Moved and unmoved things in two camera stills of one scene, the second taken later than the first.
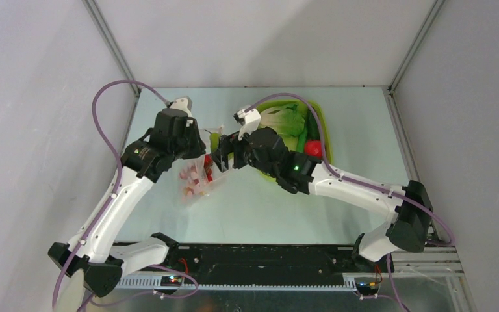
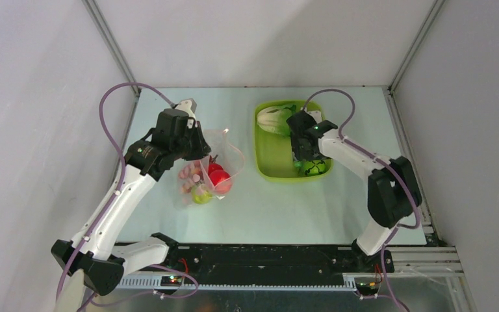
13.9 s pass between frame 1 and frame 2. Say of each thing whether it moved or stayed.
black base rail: stayed
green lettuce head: stayed
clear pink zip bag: moved
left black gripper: stayed
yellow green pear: moved
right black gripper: moved
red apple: moved
